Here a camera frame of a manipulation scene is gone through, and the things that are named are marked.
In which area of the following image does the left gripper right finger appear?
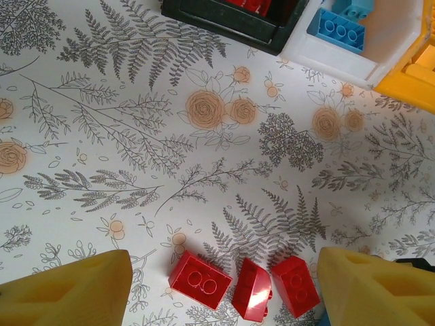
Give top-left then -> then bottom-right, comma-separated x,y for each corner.
317,247 -> 435,326

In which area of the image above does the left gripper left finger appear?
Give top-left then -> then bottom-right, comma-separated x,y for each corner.
0,249 -> 133,326

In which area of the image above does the long blue lego brick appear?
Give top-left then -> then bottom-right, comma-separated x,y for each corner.
330,0 -> 375,22
306,7 -> 368,56

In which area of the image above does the red sloped lego brick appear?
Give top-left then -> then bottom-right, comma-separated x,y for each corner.
231,257 -> 273,321

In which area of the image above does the yellow plastic bin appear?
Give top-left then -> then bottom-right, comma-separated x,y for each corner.
373,0 -> 435,115

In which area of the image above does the white plastic bin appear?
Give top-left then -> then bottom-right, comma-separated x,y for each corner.
281,0 -> 423,90

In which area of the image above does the black plastic bin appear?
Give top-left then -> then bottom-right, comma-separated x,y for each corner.
160,0 -> 309,57

